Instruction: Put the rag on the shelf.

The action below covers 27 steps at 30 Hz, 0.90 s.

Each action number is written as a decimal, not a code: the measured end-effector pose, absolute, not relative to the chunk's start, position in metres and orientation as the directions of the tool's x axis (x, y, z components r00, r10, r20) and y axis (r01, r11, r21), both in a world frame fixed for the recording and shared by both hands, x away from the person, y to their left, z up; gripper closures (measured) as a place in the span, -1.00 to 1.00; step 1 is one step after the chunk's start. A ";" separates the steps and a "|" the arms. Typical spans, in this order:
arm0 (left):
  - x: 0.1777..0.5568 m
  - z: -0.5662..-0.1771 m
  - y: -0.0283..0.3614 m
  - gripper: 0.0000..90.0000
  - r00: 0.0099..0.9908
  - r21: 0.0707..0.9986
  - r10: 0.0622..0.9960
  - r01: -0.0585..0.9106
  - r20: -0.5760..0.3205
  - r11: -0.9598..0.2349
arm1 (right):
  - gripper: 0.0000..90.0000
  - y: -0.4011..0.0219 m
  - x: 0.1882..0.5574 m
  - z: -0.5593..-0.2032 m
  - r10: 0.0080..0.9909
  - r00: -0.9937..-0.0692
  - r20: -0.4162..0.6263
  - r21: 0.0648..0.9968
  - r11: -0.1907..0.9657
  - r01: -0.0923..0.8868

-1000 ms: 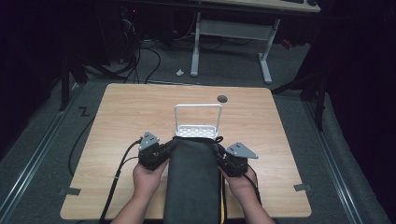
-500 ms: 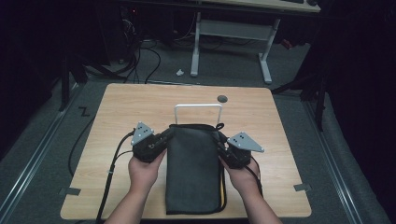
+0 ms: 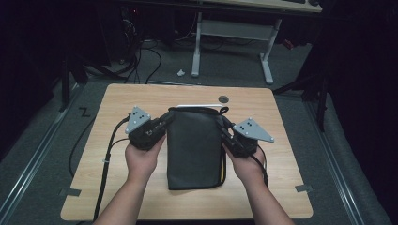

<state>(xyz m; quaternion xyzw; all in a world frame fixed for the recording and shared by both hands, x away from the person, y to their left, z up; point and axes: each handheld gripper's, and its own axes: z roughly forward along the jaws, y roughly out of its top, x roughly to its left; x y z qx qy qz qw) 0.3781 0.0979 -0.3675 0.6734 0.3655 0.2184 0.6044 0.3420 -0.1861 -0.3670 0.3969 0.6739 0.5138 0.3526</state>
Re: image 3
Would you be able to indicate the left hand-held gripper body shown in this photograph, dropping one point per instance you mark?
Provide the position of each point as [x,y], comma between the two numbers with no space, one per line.
[144,134]

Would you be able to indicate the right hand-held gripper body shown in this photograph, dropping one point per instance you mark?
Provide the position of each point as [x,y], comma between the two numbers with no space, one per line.
[247,140]

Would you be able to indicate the yellow and dark grey cloth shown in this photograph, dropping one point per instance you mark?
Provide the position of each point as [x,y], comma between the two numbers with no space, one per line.
[194,150]

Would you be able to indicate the person's right hand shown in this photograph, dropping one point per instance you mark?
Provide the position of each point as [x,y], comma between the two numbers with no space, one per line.
[247,170]

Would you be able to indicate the person's left hand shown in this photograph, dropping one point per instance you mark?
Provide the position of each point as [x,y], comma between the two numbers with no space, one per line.
[142,164]

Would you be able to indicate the white paper scrap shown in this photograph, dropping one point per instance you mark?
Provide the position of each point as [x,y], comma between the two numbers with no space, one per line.
[180,73]

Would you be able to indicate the grey tape piece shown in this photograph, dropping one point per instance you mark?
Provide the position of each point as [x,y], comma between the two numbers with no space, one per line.
[70,192]
[303,188]

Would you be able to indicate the black metal stand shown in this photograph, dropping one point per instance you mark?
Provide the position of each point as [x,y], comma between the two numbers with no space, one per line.
[321,103]
[65,84]

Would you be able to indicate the desk with white legs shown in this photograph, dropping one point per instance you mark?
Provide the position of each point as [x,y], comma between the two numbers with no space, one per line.
[234,29]

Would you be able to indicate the dark computer tower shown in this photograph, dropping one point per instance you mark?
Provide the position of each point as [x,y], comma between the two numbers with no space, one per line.
[123,31]

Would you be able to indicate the small red object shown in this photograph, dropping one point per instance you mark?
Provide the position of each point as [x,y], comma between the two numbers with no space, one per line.
[288,44]

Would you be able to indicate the metal floor rail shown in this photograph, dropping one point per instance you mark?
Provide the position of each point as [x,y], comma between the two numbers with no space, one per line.
[34,159]
[334,162]

